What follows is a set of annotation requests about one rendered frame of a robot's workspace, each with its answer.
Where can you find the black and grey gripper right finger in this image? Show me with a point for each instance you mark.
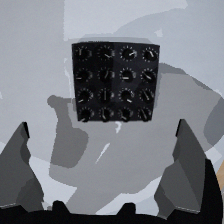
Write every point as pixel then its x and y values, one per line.
pixel 188 192

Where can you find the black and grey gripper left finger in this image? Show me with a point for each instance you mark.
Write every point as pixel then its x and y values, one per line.
pixel 20 190

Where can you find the black knob box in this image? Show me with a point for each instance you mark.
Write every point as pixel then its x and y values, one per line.
pixel 104 82

